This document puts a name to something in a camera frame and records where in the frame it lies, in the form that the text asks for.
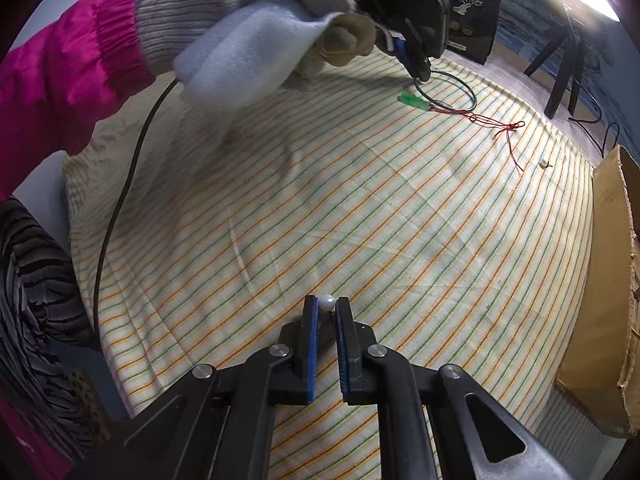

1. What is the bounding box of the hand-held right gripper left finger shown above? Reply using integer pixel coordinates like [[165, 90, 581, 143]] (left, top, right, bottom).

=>
[[70, 295, 321, 480]]

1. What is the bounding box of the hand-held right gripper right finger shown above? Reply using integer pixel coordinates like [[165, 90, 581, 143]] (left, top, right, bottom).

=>
[[334, 296, 576, 480]]

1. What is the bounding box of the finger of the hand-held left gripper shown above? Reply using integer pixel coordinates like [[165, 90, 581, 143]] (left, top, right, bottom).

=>
[[375, 22, 418, 79], [403, 18, 433, 84]]

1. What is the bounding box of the green pendant cord necklace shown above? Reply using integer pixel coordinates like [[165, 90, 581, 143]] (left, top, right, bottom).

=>
[[398, 70, 527, 172]]

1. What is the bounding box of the cardboard box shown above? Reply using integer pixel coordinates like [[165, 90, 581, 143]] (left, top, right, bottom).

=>
[[555, 144, 640, 438]]

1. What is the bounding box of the person's left hand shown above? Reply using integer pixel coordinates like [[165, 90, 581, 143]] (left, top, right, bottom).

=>
[[135, 0, 378, 75]]

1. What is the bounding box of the black printed bag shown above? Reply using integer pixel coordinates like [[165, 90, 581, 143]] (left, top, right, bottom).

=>
[[440, 0, 503, 66]]

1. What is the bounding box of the black tripod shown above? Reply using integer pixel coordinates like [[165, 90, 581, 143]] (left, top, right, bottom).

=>
[[524, 25, 588, 121]]

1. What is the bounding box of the white fleece cloth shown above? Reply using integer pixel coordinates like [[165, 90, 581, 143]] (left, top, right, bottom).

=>
[[172, 0, 348, 111]]

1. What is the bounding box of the zebra print cloth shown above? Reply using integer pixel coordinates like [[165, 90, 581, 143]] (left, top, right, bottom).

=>
[[0, 197, 113, 461]]

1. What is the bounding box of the pink jacket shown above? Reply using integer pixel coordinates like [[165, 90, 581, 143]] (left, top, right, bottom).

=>
[[0, 395, 66, 480]]

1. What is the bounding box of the ring light on tripod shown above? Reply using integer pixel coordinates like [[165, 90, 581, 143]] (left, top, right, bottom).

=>
[[495, 0, 621, 136]]

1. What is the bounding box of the black cable with switch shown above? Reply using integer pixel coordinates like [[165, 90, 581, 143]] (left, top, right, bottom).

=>
[[567, 85, 623, 153]]

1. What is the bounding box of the thin black cable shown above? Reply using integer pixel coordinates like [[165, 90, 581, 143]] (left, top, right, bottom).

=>
[[91, 77, 182, 343]]

